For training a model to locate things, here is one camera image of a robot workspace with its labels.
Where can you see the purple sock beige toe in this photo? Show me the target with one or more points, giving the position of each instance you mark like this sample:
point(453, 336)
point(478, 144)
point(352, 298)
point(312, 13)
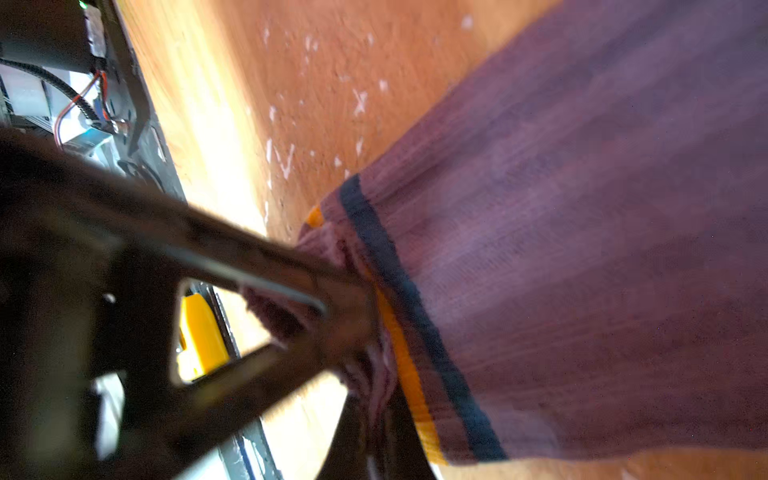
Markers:
point(571, 247)

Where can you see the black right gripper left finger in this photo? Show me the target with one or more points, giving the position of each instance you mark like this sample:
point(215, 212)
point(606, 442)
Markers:
point(92, 272)

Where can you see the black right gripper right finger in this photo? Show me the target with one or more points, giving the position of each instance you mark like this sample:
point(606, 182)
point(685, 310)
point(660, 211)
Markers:
point(390, 449)

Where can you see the yellow tape measure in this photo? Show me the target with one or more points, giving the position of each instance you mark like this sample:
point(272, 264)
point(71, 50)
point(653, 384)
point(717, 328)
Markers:
point(202, 348)

